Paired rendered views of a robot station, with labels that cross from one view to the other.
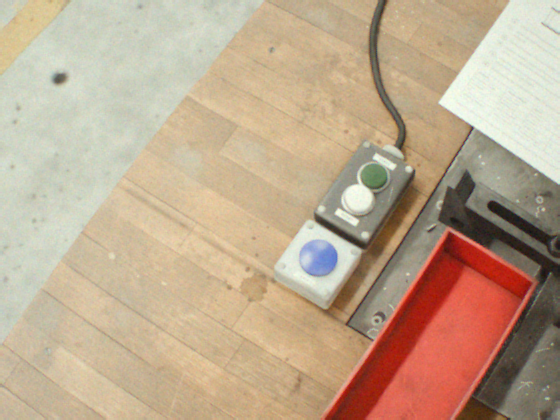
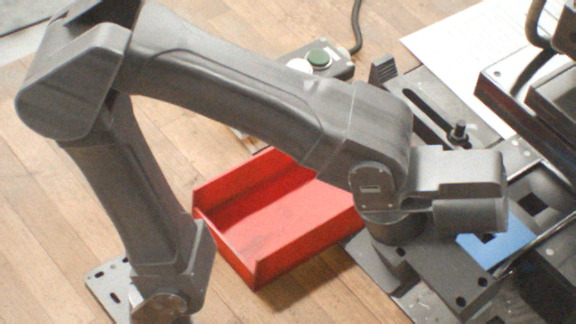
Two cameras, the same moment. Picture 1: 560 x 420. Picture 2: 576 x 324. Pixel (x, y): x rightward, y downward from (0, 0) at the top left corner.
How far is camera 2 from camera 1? 56 cm
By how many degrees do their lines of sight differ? 18
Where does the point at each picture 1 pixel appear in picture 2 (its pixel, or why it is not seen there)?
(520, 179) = (450, 109)
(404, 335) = (297, 175)
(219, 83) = not seen: outside the picture
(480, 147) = (422, 77)
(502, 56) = (473, 26)
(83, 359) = not seen: hidden behind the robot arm
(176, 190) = not seen: hidden behind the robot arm
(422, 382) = (298, 214)
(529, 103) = (483, 62)
